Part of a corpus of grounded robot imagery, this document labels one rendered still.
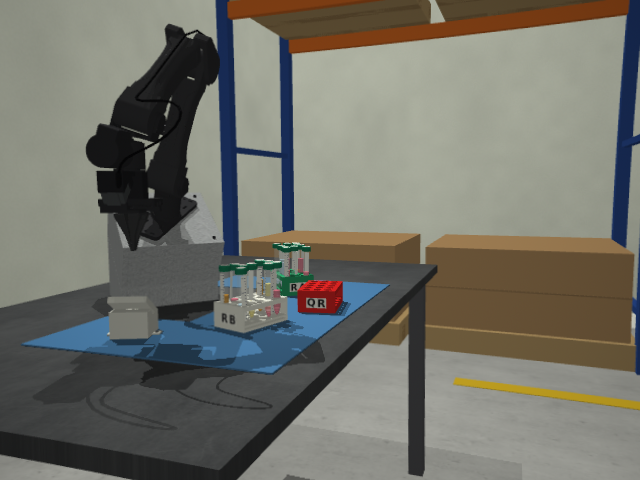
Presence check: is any blue bench mat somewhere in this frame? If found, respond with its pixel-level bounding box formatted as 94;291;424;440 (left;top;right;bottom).
21;282;390;375

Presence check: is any red rack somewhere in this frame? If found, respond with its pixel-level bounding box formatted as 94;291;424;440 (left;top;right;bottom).
297;280;343;313

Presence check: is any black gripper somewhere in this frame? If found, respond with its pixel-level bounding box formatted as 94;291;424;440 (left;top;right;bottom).
98;198;163;251

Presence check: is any white test tube rack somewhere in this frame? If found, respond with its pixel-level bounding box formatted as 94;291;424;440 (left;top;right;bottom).
214;294;288;333

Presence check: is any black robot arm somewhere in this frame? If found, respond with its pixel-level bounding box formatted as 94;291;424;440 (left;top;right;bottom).
86;24;220;241

